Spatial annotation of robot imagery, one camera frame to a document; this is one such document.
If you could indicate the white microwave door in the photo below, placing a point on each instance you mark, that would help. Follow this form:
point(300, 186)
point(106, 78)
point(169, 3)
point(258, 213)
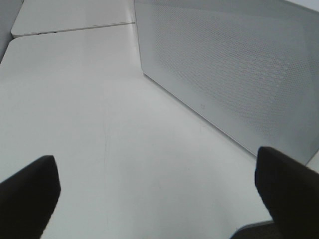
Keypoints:
point(249, 67)

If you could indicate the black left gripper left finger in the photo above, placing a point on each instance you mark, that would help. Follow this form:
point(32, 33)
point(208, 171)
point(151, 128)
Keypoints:
point(28, 199)

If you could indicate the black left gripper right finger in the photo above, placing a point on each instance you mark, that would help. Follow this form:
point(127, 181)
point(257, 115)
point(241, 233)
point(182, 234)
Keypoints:
point(290, 192)

